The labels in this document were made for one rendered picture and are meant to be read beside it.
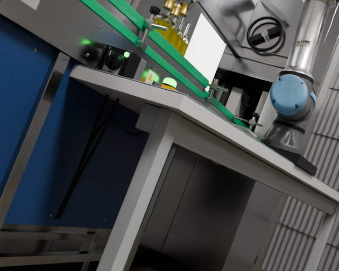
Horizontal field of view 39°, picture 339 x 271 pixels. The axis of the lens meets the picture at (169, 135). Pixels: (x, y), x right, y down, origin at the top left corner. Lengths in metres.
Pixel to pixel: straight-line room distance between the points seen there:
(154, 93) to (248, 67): 1.85
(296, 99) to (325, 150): 3.04
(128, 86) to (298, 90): 0.66
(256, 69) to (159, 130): 1.83
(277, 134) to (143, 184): 0.75
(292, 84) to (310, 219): 3.04
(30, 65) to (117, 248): 0.44
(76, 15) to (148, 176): 0.41
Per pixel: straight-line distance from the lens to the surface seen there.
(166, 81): 1.49
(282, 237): 4.56
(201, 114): 1.03
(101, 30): 1.22
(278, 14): 2.85
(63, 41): 1.13
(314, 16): 1.66
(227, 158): 1.28
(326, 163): 4.54
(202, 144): 1.15
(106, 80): 1.11
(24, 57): 1.08
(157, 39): 1.49
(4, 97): 1.07
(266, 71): 2.80
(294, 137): 1.66
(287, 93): 1.55
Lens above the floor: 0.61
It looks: 3 degrees up
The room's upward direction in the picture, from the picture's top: 21 degrees clockwise
